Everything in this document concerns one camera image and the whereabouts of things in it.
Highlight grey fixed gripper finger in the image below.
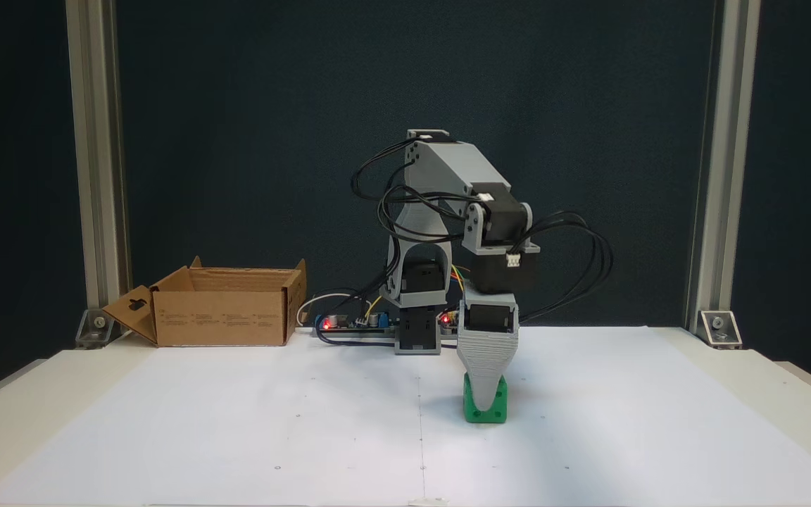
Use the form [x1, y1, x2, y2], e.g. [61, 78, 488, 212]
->
[456, 331, 521, 418]

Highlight green dice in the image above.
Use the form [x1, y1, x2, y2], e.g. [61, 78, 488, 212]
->
[463, 373, 509, 425]

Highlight blue circuit board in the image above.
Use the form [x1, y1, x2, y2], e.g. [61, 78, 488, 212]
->
[314, 313, 396, 334]

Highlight brown cardboard box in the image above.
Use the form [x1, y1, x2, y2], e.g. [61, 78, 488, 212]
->
[101, 256, 308, 347]

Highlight black wrist cable bundle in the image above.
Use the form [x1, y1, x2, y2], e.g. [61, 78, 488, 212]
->
[515, 211, 615, 325]

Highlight white cable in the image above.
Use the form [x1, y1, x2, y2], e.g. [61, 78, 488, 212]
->
[297, 292, 354, 327]

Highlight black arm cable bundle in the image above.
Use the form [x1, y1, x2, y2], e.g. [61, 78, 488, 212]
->
[351, 137, 477, 244]

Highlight metal corner bracket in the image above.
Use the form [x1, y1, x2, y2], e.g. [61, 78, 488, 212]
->
[699, 311, 743, 348]
[75, 310, 112, 350]

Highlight aluminium frame post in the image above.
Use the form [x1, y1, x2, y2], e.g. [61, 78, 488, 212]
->
[687, 0, 762, 335]
[65, 0, 132, 332]

